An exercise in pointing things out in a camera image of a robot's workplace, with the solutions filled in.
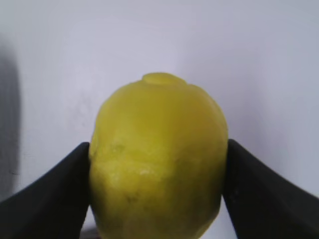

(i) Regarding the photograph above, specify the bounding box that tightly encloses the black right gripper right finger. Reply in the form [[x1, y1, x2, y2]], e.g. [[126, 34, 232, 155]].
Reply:
[[223, 139, 319, 239]]

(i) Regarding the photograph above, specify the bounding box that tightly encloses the yellow lemon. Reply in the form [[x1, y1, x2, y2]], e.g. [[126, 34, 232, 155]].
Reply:
[[89, 73, 228, 239]]

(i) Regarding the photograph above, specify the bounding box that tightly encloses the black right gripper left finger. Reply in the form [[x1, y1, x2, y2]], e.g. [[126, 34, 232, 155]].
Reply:
[[0, 142, 90, 239]]

